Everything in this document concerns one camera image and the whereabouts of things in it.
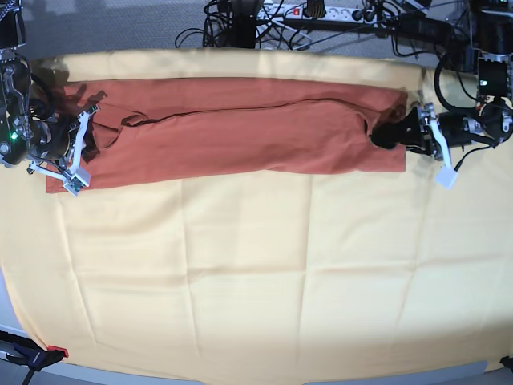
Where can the yellow table cloth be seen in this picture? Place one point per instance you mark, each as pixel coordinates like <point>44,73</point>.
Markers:
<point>267,277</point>

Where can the white power strip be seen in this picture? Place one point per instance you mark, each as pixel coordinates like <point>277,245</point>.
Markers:
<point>336,14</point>

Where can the black central stand post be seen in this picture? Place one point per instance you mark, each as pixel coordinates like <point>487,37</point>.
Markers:
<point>244,24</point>

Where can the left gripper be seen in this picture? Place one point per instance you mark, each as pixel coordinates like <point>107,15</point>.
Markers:
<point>417,129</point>

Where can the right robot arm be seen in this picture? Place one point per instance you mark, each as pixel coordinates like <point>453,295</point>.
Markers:
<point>23,94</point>

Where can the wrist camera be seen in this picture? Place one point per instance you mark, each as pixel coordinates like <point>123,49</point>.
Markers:
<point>446,177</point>
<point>75,181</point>

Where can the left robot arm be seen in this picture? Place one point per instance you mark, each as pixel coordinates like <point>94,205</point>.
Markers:
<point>479,42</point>

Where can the orange T-shirt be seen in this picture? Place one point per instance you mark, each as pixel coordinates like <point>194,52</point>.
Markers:
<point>153,130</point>

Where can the black clamp at right edge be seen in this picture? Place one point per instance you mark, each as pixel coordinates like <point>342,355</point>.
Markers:
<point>507,362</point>

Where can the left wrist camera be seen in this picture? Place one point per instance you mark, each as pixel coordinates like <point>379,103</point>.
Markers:
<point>446,177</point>

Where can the black power adapter box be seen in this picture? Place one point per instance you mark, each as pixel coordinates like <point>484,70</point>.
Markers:
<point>423,29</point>

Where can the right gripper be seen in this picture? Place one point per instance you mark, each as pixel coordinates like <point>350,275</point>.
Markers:
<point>60,141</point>

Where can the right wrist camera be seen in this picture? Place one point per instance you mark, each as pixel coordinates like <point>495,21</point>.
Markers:
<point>75,181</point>

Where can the black clamp with red tips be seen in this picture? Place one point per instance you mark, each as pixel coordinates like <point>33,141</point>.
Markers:
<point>24,352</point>

